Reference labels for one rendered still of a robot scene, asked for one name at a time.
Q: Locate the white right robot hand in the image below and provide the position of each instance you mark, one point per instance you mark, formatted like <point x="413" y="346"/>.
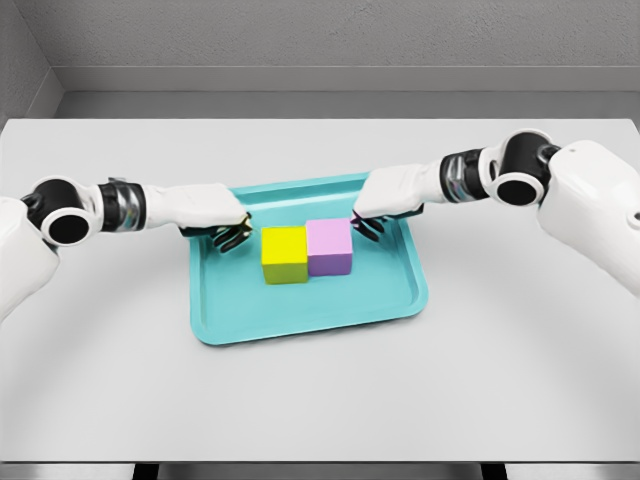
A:
<point x="387" y="190"/>

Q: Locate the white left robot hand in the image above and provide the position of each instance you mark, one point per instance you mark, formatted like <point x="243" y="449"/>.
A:
<point x="210" y="206"/>

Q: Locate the pink cube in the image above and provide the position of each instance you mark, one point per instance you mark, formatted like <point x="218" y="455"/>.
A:
<point x="329" y="246"/>

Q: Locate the yellow cube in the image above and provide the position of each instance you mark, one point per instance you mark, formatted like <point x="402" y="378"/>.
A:
<point x="284" y="254"/>

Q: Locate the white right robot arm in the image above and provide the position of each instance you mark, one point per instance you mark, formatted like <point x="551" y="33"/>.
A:
<point x="545" y="180"/>

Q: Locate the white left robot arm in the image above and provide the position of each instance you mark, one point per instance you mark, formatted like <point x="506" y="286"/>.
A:
<point x="75" y="220"/>

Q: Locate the teal tray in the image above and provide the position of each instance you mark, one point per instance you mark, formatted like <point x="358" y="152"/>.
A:
<point x="310" y="305"/>

